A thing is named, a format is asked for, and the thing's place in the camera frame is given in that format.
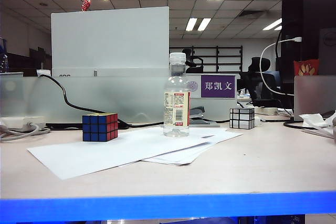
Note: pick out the coloured Rubik's cube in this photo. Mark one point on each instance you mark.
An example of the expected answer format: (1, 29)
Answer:
(99, 129)

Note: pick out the silver mirror cube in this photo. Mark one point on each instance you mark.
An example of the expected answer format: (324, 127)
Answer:
(241, 119)

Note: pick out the frosted glass desk partition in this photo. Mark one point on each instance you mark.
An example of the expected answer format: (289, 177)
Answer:
(131, 95)

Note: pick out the white monitor back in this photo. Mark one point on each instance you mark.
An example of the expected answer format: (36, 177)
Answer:
(110, 40)

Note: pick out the blue table edge strip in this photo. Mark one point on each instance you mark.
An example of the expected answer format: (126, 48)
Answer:
(168, 207)

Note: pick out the small white plug block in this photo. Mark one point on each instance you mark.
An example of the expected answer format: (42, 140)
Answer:
(43, 72)

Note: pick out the black monitor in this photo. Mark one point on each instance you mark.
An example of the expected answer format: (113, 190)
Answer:
(309, 11)

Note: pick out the crumpled white tissue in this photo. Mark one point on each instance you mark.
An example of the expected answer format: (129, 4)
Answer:
(312, 120)

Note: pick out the large white paper sheet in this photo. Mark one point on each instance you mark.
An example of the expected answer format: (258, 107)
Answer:
(105, 155)

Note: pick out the black shelf rack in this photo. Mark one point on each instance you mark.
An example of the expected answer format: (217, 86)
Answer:
(217, 56)

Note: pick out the flat black pouch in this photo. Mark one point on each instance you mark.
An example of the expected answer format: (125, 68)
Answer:
(329, 113)

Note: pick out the white power adapter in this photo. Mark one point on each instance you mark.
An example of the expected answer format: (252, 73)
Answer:
(15, 121)

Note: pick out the purple name plate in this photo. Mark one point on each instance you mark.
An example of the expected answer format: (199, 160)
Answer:
(218, 86)

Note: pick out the red hanging ornament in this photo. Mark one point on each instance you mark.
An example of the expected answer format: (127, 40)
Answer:
(86, 5)

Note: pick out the silver frosted panel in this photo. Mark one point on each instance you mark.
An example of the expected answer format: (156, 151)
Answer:
(315, 95)

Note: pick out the grey Dell monitor stand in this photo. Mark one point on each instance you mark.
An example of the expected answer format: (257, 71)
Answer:
(328, 51)

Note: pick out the clear plastic water bottle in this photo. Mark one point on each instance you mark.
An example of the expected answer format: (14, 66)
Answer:
(176, 119)

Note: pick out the black office chair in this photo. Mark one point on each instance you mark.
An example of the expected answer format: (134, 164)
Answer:
(258, 64)
(187, 56)

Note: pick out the red packet with gold print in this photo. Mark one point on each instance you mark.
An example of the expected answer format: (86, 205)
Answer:
(305, 68)

